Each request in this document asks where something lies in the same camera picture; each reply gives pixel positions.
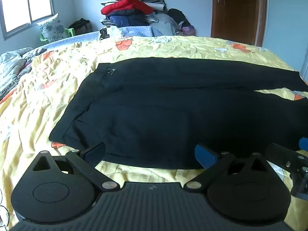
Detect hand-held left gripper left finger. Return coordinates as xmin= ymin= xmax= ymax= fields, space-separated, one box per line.
xmin=31 ymin=142 xmax=122 ymax=193

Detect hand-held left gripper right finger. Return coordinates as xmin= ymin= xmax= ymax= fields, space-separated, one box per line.
xmin=184 ymin=144 xmax=273 ymax=193

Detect black pants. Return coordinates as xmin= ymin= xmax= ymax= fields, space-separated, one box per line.
xmin=49 ymin=56 xmax=308 ymax=170

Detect yellow floral bedsheet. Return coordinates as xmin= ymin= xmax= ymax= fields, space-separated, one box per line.
xmin=0 ymin=36 xmax=308 ymax=231

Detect zebra patterned cloth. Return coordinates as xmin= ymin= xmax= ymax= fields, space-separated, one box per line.
xmin=0 ymin=64 xmax=33 ymax=100

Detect blue quilted blanket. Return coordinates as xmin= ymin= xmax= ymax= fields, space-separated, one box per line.
xmin=40 ymin=26 xmax=166 ymax=51

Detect black white printed cloth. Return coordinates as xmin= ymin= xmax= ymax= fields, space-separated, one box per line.
xmin=99 ymin=26 xmax=114 ymax=40

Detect white crumpled blanket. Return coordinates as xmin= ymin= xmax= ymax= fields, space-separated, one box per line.
xmin=0 ymin=48 xmax=47 ymax=89

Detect pink bag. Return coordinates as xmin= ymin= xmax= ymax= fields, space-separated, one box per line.
xmin=181 ymin=25 xmax=196 ymax=36

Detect green plastic chair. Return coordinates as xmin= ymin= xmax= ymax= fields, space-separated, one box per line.
xmin=39 ymin=28 xmax=74 ymax=45

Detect dark brown bag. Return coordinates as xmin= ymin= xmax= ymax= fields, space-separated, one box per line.
xmin=69 ymin=18 xmax=92 ymax=35

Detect floral pillow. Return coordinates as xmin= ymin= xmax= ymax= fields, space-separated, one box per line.
xmin=36 ymin=13 xmax=66 ymax=44

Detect black bag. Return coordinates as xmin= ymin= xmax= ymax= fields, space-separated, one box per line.
xmin=167 ymin=8 xmax=193 ymax=29

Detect wooden door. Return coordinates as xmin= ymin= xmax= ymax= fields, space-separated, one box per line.
xmin=210 ymin=0 xmax=268 ymax=47

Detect pile of clothes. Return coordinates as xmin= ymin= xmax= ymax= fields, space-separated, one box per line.
xmin=100 ymin=0 xmax=178 ymax=37

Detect window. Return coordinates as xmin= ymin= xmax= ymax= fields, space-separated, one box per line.
xmin=0 ymin=0 xmax=55 ymax=41

